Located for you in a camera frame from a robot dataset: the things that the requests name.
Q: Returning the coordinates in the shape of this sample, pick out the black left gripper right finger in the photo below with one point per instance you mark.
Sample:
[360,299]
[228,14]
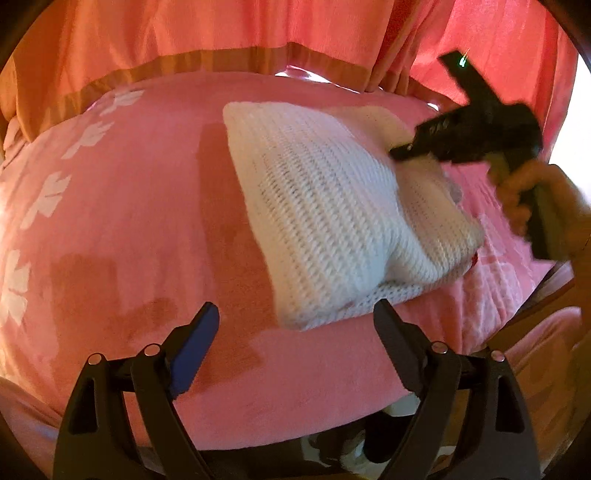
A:
[496,440]

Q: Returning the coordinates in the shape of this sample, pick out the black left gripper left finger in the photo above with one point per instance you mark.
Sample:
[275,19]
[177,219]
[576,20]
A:
[95,439]

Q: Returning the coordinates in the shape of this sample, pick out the white red black knit sweater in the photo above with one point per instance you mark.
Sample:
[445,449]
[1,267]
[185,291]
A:
[340,224]

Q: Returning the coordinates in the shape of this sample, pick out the person right hand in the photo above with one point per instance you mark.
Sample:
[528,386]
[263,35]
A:
[570,205]

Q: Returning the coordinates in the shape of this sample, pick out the pink bed blanket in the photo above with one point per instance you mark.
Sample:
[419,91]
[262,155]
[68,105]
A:
[118,224]

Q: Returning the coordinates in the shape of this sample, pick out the orange pink curtain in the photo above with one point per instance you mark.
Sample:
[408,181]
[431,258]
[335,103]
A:
[76,51]

